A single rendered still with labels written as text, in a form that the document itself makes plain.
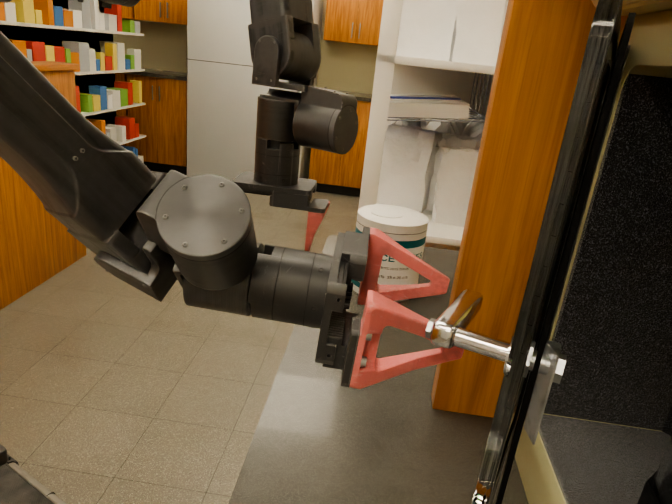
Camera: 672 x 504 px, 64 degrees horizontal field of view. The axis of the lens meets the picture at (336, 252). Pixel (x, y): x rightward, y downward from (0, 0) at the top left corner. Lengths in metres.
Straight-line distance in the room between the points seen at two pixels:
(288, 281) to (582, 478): 0.33
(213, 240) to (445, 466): 0.42
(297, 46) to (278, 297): 0.36
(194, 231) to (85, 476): 1.74
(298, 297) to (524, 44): 0.35
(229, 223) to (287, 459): 0.35
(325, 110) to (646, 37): 0.32
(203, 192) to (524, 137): 0.37
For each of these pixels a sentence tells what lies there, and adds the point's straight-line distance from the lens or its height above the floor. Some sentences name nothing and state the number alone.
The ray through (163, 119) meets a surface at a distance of 5.72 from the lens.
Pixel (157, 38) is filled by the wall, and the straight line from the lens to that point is 6.28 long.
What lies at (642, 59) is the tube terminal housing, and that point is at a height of 1.37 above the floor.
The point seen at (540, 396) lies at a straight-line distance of 0.34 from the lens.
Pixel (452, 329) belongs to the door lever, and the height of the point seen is 1.21.
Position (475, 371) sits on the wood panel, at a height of 1.00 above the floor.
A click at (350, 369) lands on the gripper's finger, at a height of 1.16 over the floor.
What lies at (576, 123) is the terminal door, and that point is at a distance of 0.26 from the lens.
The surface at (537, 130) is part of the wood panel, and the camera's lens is 0.61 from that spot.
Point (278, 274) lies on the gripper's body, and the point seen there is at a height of 1.20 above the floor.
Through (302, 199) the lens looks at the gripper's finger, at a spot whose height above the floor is 1.18.
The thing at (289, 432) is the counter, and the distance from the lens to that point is 0.65.
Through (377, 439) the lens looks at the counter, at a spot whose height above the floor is 0.94.
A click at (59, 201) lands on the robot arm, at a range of 0.40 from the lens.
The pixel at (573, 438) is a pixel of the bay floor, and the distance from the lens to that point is 0.62.
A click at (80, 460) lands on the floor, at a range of 2.09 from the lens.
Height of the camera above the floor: 1.36
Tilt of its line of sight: 21 degrees down
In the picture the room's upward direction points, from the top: 6 degrees clockwise
